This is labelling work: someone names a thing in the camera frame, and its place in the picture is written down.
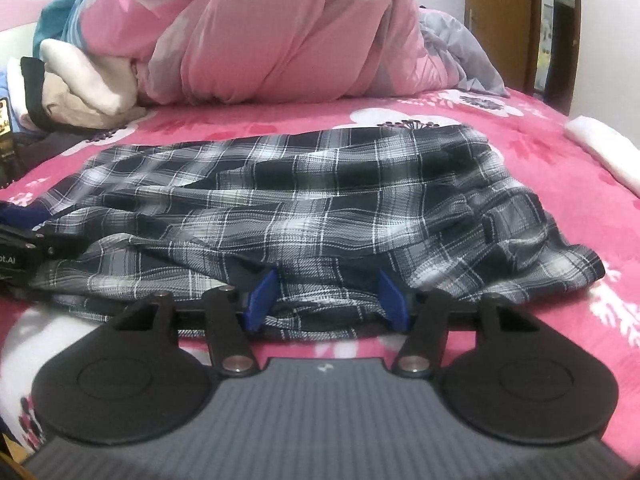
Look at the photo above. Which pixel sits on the grey bedding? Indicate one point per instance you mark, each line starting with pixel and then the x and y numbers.
pixel 460 52

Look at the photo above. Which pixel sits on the smartphone on black stand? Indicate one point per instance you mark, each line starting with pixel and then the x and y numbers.
pixel 6 132

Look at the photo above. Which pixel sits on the beige folded garment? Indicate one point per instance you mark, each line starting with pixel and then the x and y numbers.
pixel 62 106

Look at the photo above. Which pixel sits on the dark grey garment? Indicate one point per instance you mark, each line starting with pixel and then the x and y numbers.
pixel 31 151

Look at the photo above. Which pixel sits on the white folded garment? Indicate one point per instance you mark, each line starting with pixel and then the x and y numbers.
pixel 106 83

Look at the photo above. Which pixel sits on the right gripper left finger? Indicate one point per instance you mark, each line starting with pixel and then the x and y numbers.
pixel 227 315

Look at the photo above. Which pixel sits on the white cloth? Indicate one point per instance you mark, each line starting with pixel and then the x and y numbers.
pixel 609 148

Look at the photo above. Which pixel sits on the black white plaid shirt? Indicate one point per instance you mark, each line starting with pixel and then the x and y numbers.
pixel 325 209

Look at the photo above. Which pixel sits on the pink floral duvet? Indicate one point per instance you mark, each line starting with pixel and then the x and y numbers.
pixel 275 51

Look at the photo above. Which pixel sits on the pink floral bed sheet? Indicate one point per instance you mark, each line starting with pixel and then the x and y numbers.
pixel 587 204

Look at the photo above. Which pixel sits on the brown wooden door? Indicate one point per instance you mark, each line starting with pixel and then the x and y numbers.
pixel 508 30

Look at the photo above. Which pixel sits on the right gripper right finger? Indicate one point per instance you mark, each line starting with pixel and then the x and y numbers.
pixel 426 318

